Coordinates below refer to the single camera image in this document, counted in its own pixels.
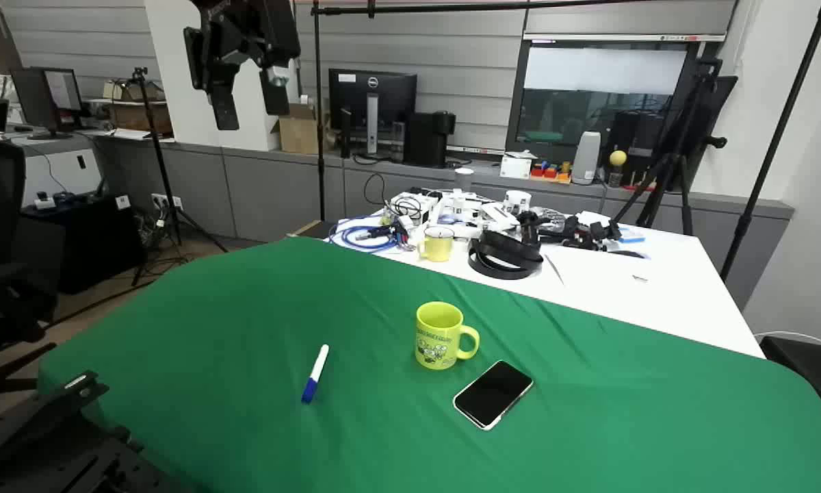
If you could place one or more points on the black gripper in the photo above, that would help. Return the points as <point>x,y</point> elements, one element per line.
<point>247,31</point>

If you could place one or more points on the white marker blue cap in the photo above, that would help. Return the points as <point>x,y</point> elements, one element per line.
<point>315,369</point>

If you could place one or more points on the small pale yellow cup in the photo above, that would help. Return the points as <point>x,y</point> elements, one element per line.
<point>437,247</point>

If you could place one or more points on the open cardboard box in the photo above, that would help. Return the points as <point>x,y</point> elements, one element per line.
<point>297,135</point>

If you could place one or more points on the thin black tripod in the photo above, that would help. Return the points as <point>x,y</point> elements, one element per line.
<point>160,153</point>

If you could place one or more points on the flat brown cardboard box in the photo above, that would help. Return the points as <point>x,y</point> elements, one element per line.
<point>140,115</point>

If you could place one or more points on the black computer monitor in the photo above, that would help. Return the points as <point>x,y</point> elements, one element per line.
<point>372,95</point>

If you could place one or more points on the black computer box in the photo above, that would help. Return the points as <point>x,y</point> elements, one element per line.
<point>428,137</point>

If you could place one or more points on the small grey monitor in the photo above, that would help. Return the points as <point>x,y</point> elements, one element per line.
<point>51,95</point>

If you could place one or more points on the green table cloth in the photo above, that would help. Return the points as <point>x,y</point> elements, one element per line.
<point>247,309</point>

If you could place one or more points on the black cabinet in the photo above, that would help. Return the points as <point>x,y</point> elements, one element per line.
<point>91,242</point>

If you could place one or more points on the small white box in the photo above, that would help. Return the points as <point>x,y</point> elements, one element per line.
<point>515,164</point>

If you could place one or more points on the small red orange objects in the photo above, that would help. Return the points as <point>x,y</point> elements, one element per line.
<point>549,169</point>

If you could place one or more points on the yellow cartoon print mug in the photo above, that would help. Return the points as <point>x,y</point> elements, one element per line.
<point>437,350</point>

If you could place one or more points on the white cylinder speaker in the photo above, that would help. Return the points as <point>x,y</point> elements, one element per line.
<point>586,157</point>

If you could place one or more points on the black gadget pile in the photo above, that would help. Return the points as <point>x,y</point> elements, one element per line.
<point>576,227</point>

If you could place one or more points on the dark framed window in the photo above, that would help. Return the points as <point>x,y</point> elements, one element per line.
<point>604,91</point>

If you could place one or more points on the yellow ball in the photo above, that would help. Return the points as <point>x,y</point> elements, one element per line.
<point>616,157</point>

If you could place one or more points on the black smartphone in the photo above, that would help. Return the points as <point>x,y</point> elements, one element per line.
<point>494,394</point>

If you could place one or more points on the large black tripod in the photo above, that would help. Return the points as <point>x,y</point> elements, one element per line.
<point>679,153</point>

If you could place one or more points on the black light stand pole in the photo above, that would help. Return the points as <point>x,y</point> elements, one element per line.
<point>776,137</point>

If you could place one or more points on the black chair with white rim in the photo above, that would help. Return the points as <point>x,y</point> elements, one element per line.
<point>817,365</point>

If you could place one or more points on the black vertical frame pole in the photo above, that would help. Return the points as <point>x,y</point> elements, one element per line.
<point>318,137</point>

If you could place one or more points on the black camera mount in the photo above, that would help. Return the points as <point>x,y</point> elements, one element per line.
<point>36,438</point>

